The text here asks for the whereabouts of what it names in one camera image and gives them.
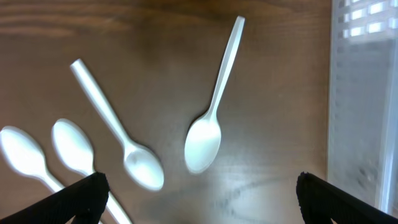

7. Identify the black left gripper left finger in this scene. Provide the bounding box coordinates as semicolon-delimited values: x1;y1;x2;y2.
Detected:
1;172;110;224

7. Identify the white plastic spoon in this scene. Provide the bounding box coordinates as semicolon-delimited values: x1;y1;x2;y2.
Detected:
50;118;133;224
70;58;165;191
1;126;65;193
184;16;245;174

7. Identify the clear white plastic basket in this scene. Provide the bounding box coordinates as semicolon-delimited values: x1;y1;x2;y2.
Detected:
327;0;397;216

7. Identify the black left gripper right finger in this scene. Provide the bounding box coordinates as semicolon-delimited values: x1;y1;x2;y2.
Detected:
296;172;397;224

